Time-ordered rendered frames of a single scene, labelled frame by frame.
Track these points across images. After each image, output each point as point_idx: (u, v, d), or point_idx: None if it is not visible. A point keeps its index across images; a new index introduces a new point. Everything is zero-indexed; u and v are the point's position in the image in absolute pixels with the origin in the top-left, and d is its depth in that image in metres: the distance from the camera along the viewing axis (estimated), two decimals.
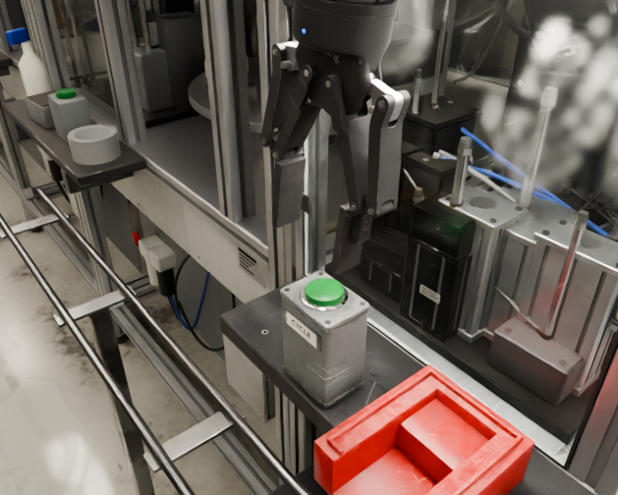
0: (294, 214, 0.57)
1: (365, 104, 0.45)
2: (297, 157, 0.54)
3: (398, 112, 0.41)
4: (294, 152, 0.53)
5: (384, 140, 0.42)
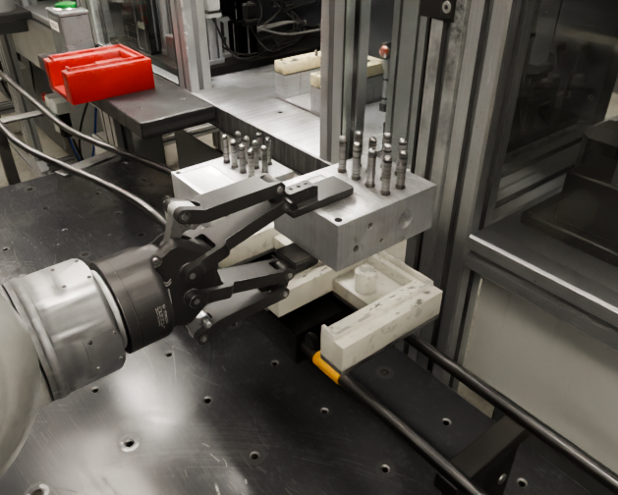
0: (341, 193, 0.52)
1: (214, 297, 0.47)
2: (288, 210, 0.49)
3: (205, 332, 0.50)
4: (282, 208, 0.49)
5: (220, 313, 0.51)
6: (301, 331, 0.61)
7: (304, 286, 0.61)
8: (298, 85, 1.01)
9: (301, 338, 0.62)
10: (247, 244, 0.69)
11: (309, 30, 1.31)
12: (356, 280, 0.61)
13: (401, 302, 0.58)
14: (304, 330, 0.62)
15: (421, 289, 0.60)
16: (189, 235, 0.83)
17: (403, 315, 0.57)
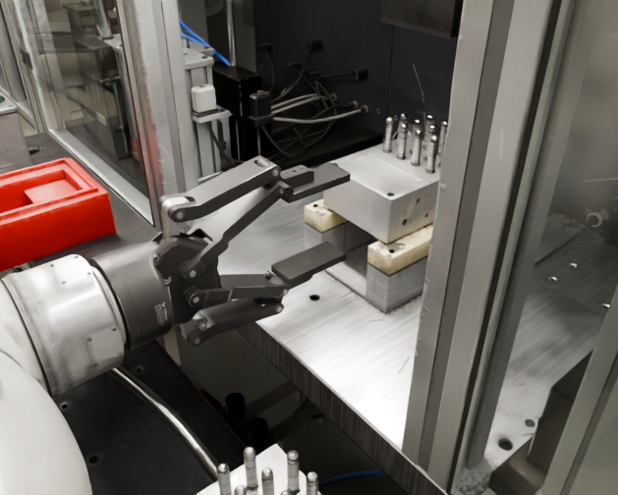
0: (337, 180, 0.51)
1: (211, 299, 0.47)
2: (283, 194, 0.48)
3: (198, 335, 0.50)
4: (277, 193, 0.48)
5: (213, 320, 0.51)
6: None
7: None
8: (341, 243, 0.63)
9: None
10: None
11: (342, 115, 0.93)
12: None
13: None
14: None
15: None
16: None
17: None
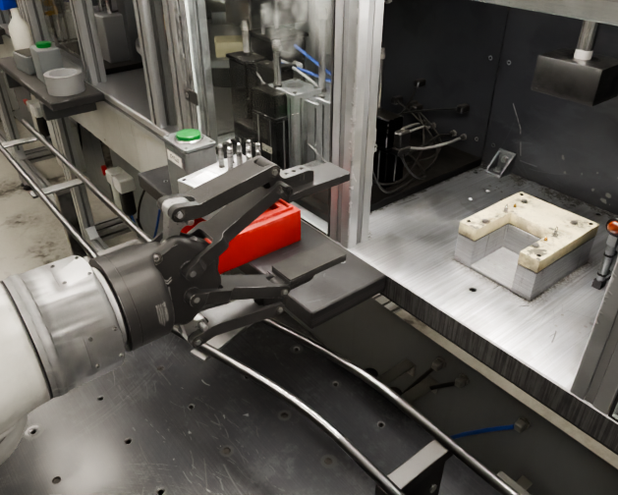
0: (337, 180, 0.51)
1: (212, 300, 0.47)
2: (283, 194, 0.48)
3: (199, 336, 0.50)
4: (277, 193, 0.48)
5: (214, 321, 0.51)
6: None
7: None
8: (483, 248, 0.84)
9: None
10: None
11: (447, 142, 1.14)
12: None
13: None
14: None
15: None
16: (399, 484, 0.65)
17: None
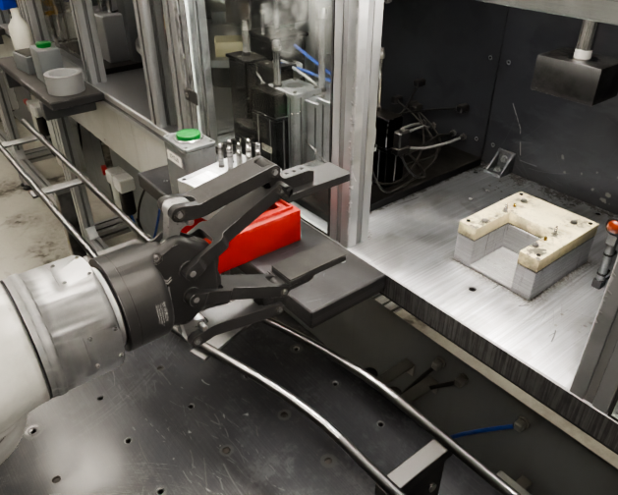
0: (337, 180, 0.51)
1: (212, 300, 0.47)
2: (283, 194, 0.48)
3: (199, 336, 0.50)
4: (277, 193, 0.48)
5: (214, 321, 0.51)
6: None
7: None
8: (483, 247, 0.84)
9: None
10: None
11: (447, 142, 1.14)
12: None
13: None
14: None
15: None
16: (399, 483, 0.65)
17: None
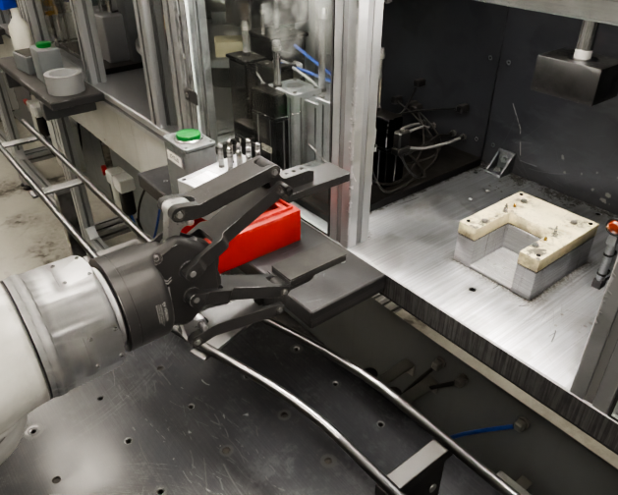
0: (337, 180, 0.51)
1: (212, 300, 0.47)
2: (283, 194, 0.48)
3: (199, 336, 0.50)
4: (277, 193, 0.48)
5: (214, 321, 0.51)
6: None
7: None
8: (483, 247, 0.84)
9: None
10: None
11: (447, 142, 1.14)
12: None
13: None
14: None
15: None
16: (399, 483, 0.65)
17: None
